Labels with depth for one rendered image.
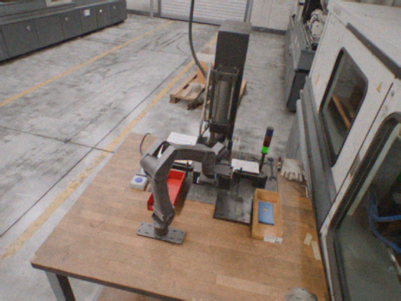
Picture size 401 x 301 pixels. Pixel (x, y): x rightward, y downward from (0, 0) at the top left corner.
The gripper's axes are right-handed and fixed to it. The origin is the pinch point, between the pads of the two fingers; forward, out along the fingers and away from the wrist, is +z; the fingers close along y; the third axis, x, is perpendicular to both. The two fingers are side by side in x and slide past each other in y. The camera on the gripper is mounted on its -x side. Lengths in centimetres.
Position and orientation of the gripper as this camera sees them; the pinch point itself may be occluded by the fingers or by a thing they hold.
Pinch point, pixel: (208, 178)
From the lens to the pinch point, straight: 135.5
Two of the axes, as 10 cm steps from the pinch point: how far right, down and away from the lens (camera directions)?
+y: 2.1, -8.8, 4.2
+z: 0.2, 4.4, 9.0
